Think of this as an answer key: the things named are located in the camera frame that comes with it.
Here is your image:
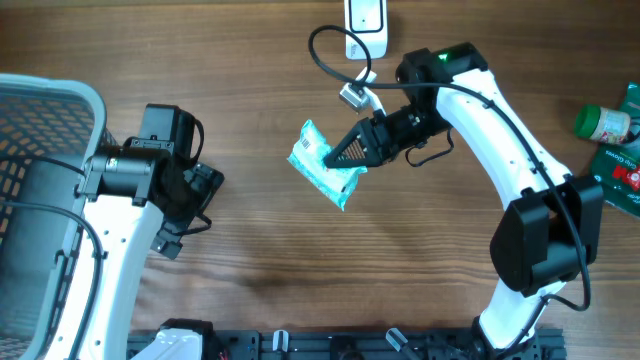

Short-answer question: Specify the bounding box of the teal tissue pack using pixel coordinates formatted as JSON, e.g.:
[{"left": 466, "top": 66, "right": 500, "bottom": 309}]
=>
[{"left": 287, "top": 119, "right": 368, "bottom": 210}]

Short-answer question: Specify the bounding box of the green lid spice jar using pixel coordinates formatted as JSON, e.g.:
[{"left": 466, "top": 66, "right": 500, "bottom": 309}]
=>
[{"left": 574, "top": 104, "right": 631, "bottom": 145}]

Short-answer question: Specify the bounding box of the green 3M gloves package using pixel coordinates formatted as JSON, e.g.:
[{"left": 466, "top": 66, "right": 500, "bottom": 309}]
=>
[{"left": 589, "top": 82, "right": 639, "bottom": 217}]

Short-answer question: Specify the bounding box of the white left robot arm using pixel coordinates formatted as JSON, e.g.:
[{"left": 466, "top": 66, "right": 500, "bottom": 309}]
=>
[{"left": 44, "top": 104, "right": 224, "bottom": 359}]

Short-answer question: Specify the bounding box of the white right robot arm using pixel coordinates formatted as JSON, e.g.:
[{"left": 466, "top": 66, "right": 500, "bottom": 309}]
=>
[{"left": 324, "top": 43, "right": 603, "bottom": 358}]

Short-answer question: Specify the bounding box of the white barcode scanner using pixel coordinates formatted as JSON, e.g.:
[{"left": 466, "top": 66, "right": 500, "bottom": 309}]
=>
[{"left": 344, "top": 0, "right": 389, "bottom": 59}]

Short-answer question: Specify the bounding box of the black mesh shopping basket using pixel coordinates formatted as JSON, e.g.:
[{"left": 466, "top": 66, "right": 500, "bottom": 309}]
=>
[{"left": 1, "top": 74, "right": 115, "bottom": 359}]

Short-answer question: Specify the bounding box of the black right camera cable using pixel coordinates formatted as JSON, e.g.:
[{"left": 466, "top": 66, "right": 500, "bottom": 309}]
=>
[{"left": 307, "top": 24, "right": 593, "bottom": 360}]

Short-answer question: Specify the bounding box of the black camera cable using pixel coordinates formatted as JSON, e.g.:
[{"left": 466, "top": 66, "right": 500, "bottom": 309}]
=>
[
  {"left": 307, "top": 24, "right": 593, "bottom": 360},
  {"left": 0, "top": 117, "right": 214, "bottom": 360}
]

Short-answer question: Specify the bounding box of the black left camera cable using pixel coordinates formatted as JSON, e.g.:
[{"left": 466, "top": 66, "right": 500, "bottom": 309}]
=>
[{"left": 0, "top": 117, "right": 214, "bottom": 360}]

